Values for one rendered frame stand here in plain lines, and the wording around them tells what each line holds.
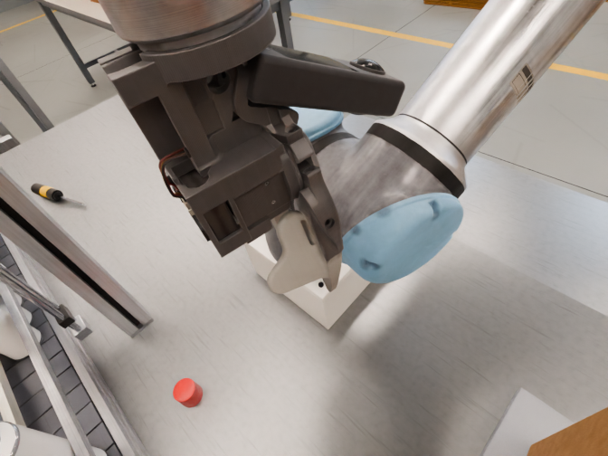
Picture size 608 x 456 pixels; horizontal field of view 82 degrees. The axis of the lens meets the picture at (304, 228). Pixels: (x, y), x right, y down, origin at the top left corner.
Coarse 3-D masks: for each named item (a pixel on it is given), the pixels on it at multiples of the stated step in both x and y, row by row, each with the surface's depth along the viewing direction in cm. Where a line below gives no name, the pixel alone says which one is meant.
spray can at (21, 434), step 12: (0, 432) 33; (12, 432) 33; (24, 432) 34; (36, 432) 36; (0, 444) 32; (12, 444) 33; (24, 444) 34; (36, 444) 35; (48, 444) 36; (60, 444) 38
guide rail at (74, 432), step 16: (0, 288) 56; (16, 304) 54; (16, 320) 51; (32, 336) 50; (32, 352) 48; (48, 368) 46; (48, 384) 44; (64, 400) 43; (64, 416) 42; (80, 432) 40; (80, 448) 39
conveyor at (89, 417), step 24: (0, 240) 76; (48, 336) 59; (0, 360) 57; (24, 360) 56; (48, 360) 56; (24, 384) 54; (72, 384) 53; (24, 408) 51; (48, 408) 51; (72, 408) 50; (96, 408) 52; (48, 432) 49; (96, 432) 48
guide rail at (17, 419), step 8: (0, 368) 53; (0, 376) 52; (0, 384) 50; (8, 384) 52; (0, 392) 50; (8, 392) 50; (0, 400) 49; (8, 400) 49; (0, 408) 48; (8, 408) 48; (16, 408) 49; (8, 416) 47; (16, 416) 48; (24, 424) 48
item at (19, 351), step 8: (0, 312) 52; (0, 320) 51; (8, 320) 53; (0, 328) 51; (8, 328) 52; (16, 328) 54; (0, 336) 52; (8, 336) 53; (16, 336) 54; (40, 336) 58; (0, 344) 52; (8, 344) 53; (16, 344) 54; (40, 344) 57; (0, 352) 54; (8, 352) 54; (16, 352) 55; (24, 352) 56; (16, 360) 56
